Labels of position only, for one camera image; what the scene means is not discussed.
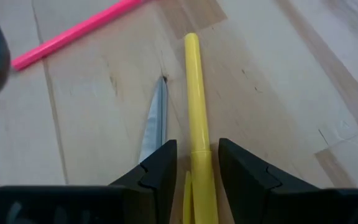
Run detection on yellow pen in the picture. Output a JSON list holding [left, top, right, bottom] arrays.
[[182, 32, 220, 224]]

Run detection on pink pen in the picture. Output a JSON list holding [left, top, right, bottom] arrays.
[[11, 0, 146, 72]]

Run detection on green handled scissors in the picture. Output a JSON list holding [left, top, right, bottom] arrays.
[[138, 75, 169, 164]]

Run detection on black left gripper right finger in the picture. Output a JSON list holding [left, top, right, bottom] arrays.
[[218, 138, 319, 224]]

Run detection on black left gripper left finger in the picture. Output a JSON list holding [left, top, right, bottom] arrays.
[[108, 139, 178, 224]]

